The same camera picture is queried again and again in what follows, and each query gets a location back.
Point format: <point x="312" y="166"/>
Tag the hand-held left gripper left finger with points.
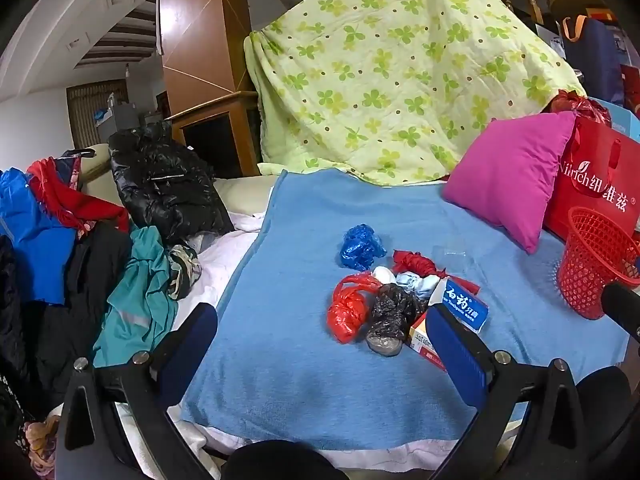
<point x="197" y="332"/>

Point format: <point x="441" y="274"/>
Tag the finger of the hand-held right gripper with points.
<point x="621" y="307"/>

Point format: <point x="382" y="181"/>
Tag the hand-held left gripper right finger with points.
<point x="455" y="347"/>

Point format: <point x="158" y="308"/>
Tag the white orange carton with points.
<point x="420" y="340"/>

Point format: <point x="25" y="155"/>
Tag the white blue toothpaste box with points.
<point x="467" y="307"/>

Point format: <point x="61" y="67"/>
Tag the red mesh basket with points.
<point x="590" y="260"/>

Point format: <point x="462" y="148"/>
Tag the black plastic bag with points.
<point x="392" y="312"/>

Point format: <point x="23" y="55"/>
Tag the light blue plastic bag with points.
<point x="417" y="285"/>

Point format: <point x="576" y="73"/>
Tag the white paper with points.
<point x="384" y="275"/>

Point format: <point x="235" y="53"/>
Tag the knotted red plastic bag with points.
<point x="347" y="315"/>

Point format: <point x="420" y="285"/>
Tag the camouflage cloth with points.
<point x="182" y="270"/>

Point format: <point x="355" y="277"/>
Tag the teal garment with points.
<point x="140" y="300"/>

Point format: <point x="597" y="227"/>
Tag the blue towel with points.
<point x="300" y="350"/>

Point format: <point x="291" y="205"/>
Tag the black garment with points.
<point x="75" y="310"/>

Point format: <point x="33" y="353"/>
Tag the red paper gift bag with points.
<point x="600" y="170"/>

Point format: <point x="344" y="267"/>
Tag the cream leather sofa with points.
<point x="240" y="197"/>

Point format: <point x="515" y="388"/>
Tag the black puffer jacket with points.
<point x="165" y="190"/>

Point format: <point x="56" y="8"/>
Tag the pink pillow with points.
<point x="505" y="180"/>

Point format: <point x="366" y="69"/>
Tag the red scarf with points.
<point x="75" y="200"/>

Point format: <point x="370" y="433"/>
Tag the light blue cardboard box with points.
<point x="622" y="120"/>

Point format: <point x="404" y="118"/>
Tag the blue garment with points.
<point x="30" y="240"/>

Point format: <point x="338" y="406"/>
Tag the floral patterned cloth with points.
<point x="40" y="445"/>

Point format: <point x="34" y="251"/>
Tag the wooden cabinet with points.
<point x="215" y="130"/>

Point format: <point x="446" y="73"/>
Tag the shiny red plastic bag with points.
<point x="580" y="105"/>

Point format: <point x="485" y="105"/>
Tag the green clover quilt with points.
<point x="390" y="70"/>

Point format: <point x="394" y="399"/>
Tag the wooden pillar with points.
<point x="200" y="25"/>

